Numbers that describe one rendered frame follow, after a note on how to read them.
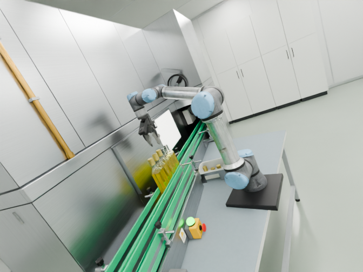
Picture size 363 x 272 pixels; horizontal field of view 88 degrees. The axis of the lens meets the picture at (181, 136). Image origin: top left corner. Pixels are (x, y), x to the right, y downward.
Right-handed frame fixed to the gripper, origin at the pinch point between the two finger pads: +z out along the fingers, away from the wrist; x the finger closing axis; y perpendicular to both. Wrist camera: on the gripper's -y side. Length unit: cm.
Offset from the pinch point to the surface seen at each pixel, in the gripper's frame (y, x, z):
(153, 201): -23.8, 3.9, 26.3
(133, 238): -48, 5, 28
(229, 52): 370, -52, -44
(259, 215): -24, -51, 46
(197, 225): -32, -22, 39
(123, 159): -18.1, 12.6, -2.2
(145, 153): 2.5, 12.2, 4.9
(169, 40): 96, -10, -70
